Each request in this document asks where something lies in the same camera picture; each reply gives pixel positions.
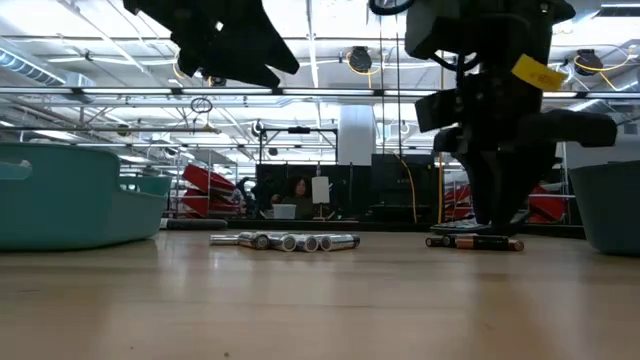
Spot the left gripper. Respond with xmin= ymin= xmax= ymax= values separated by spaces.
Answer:
xmin=122 ymin=0 xmax=302 ymax=88

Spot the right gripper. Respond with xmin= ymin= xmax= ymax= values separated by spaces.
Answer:
xmin=433 ymin=54 xmax=619 ymax=236

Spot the black copper battery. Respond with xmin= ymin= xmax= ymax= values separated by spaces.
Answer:
xmin=454 ymin=234 xmax=526 ymax=253
xmin=425 ymin=234 xmax=459 ymax=249

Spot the red storage bin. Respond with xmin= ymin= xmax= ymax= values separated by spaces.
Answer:
xmin=444 ymin=202 xmax=569 ymax=225
xmin=444 ymin=183 xmax=569 ymax=206
xmin=181 ymin=163 xmax=239 ymax=197
xmin=180 ymin=187 xmax=244 ymax=219

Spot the black desk calculator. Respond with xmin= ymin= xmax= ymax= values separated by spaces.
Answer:
xmin=429 ymin=222 xmax=501 ymax=237

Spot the blue teal plastic bin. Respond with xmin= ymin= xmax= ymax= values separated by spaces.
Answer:
xmin=568 ymin=159 xmax=640 ymax=257

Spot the yellow tag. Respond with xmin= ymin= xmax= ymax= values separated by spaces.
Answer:
xmin=510 ymin=53 xmax=569 ymax=93

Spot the white pillar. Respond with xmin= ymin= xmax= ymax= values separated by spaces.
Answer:
xmin=338 ymin=103 xmax=377 ymax=167

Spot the person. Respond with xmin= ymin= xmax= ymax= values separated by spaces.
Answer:
xmin=269 ymin=174 xmax=316 ymax=221

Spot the white sign on stand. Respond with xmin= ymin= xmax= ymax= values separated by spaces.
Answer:
xmin=310 ymin=175 xmax=332 ymax=221

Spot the white container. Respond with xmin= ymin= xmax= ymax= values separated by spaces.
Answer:
xmin=271 ymin=203 xmax=298 ymax=221

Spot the black cylinder with white cap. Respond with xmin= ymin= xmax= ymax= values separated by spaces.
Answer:
xmin=159 ymin=218 xmax=229 ymax=232

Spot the green teal plastic bin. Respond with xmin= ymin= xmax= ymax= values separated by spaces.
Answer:
xmin=0 ymin=142 xmax=174 ymax=252

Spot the yellow cable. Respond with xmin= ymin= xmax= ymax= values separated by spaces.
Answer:
xmin=393 ymin=153 xmax=419 ymax=224
xmin=437 ymin=149 xmax=445 ymax=225

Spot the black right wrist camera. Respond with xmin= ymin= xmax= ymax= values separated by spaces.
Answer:
xmin=414 ymin=88 xmax=461 ymax=134

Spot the black ceiling cable reel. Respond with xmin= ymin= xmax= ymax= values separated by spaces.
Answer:
xmin=346 ymin=45 xmax=374 ymax=75
xmin=573 ymin=47 xmax=605 ymax=77

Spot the black partition wall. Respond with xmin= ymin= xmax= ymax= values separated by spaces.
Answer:
xmin=253 ymin=153 xmax=437 ymax=222

